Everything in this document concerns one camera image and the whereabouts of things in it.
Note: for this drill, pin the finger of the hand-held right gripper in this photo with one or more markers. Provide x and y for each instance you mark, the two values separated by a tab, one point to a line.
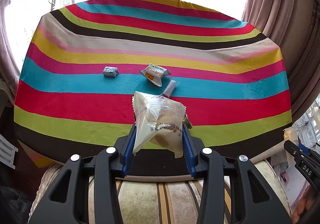
311	152
292	151

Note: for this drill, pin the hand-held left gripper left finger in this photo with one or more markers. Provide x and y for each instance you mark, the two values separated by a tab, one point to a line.
130	150

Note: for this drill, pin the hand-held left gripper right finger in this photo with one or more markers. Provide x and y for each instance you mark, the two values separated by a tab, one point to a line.
188	150

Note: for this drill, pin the pale yellow bun packet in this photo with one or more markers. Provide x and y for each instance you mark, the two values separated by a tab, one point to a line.
291	135

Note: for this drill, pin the dark green snack packet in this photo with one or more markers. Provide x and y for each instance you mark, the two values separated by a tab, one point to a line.
188	122

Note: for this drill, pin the clear bread packet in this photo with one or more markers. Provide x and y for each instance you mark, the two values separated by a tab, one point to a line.
155	123

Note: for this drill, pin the clear white stick packet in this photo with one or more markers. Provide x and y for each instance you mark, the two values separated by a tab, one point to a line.
170	87

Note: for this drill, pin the orange white snack packet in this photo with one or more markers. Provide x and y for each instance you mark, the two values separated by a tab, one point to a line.
155	73

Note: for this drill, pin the small grey white packet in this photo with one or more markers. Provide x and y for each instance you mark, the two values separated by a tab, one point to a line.
110	71

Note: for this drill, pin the person's right hand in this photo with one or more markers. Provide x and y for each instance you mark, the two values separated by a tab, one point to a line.
306	206

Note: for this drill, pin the patterned lace curtain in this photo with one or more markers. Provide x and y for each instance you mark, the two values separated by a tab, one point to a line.
308	113

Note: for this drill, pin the striped sofa cushion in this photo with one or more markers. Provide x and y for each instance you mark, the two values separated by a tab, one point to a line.
150	201

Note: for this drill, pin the striped colourful tablecloth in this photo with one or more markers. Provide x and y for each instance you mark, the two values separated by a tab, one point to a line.
150	38

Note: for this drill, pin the white slatted rack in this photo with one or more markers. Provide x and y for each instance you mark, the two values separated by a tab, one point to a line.
7	151

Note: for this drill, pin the dark cloth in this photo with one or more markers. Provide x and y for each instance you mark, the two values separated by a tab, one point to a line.
12	201

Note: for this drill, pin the brown curtain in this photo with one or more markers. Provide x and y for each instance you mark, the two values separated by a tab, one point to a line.
282	13

